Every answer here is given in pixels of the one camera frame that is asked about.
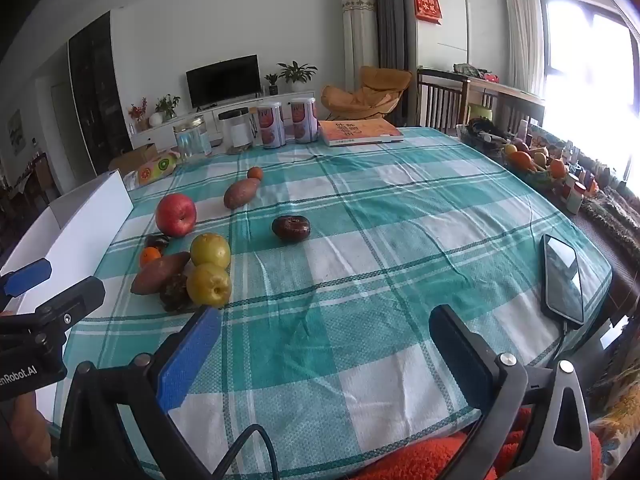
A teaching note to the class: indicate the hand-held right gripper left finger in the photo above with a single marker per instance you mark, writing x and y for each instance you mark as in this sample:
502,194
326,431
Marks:
192,355

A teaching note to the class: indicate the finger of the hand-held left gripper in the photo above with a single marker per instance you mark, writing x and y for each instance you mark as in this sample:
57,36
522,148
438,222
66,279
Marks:
27,275
75,300

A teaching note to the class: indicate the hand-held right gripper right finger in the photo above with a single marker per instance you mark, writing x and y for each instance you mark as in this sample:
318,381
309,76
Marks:
457,347

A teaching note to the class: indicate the yellow-green apple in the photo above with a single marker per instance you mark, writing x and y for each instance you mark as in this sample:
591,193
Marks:
209,286
210,250

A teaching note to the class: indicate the dark brown water chestnut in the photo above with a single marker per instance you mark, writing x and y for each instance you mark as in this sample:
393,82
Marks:
159,241
291,229
174,295

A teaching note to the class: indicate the person's left forearm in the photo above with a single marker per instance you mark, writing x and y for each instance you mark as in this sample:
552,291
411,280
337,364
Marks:
20,432

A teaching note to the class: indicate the white cardboard box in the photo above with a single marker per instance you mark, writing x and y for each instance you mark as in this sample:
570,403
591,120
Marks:
85,220

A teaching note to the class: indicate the small tangerine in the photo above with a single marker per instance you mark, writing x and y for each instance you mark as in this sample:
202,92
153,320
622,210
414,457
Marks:
148,258
255,173

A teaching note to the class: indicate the reddish sweet potato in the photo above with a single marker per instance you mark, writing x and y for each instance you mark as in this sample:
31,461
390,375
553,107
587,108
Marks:
157,276
240,194

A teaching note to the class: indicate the dark wooden chair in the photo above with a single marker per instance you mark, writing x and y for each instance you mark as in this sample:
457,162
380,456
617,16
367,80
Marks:
40,172

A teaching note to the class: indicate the person's red fluffy clothing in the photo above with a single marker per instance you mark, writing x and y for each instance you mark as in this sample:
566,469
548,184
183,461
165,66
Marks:
430,457

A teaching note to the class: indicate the teal plaid tablecloth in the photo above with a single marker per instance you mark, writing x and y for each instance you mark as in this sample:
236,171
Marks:
375,260

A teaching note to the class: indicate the black smartphone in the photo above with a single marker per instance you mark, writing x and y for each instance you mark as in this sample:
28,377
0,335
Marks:
564,280

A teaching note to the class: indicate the red apple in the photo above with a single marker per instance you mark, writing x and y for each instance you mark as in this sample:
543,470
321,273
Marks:
175,215

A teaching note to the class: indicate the brown cardboard box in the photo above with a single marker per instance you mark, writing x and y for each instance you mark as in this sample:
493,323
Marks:
132,160

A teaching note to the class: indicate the colourful printed tissue box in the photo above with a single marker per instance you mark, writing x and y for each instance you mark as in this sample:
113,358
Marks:
157,168

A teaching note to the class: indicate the white television cabinet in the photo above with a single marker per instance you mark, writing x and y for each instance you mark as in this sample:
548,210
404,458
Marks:
160,134

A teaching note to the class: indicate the woven basket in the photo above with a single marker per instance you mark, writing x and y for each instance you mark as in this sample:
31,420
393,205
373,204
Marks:
537,175

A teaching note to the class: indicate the row of small bottles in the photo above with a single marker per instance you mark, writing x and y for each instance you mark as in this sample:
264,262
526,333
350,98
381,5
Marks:
576,197

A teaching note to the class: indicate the red flowers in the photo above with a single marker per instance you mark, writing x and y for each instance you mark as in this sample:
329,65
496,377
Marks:
137,111

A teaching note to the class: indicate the orange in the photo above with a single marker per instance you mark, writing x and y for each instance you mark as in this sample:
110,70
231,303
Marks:
557,168
522,161

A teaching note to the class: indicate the clear glass jar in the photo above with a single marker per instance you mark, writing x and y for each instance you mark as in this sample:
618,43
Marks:
192,139

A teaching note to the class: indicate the dark tall cabinet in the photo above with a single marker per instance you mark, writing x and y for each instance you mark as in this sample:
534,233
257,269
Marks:
95,85

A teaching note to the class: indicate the brown patterned cloth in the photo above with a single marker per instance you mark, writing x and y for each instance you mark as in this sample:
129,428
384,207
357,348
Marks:
615,220

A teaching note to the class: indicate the green plant white vase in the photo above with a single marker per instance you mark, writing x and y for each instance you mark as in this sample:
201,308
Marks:
165,106

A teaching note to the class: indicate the black basket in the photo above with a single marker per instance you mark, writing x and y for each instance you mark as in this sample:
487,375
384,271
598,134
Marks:
482,135

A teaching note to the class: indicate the orange book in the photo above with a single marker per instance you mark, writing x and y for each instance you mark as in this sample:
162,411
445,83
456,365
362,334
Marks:
360,132

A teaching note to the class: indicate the green cushion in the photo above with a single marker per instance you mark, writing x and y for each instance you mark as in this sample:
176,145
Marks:
480,111

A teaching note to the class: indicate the wooden slatted bench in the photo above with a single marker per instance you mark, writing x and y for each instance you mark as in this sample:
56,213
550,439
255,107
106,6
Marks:
450,95

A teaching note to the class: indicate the black television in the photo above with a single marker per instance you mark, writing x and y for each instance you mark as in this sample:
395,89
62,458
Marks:
223,80

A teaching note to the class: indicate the orange lounge chair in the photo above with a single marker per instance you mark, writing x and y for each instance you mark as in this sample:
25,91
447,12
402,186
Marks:
365,94

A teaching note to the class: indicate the small plant black pot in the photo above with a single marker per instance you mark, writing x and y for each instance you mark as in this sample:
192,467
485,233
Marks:
272,85

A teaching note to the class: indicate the bright window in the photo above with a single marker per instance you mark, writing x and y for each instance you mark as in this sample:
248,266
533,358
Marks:
590,85

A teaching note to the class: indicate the large green potted plant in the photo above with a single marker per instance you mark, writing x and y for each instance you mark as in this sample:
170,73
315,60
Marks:
297,72

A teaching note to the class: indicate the white curtain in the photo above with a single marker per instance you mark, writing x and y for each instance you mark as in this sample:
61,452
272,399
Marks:
520,35

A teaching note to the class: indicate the covered standing air conditioner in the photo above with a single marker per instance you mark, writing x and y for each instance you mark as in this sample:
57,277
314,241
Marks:
357,35

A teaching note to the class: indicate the grey curtain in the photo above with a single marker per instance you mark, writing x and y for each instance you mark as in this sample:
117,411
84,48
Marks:
392,15

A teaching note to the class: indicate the wall picture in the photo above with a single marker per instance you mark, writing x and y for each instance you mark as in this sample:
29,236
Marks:
16,131

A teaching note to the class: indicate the red wall calendar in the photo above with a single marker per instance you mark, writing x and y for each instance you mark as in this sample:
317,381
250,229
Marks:
427,5

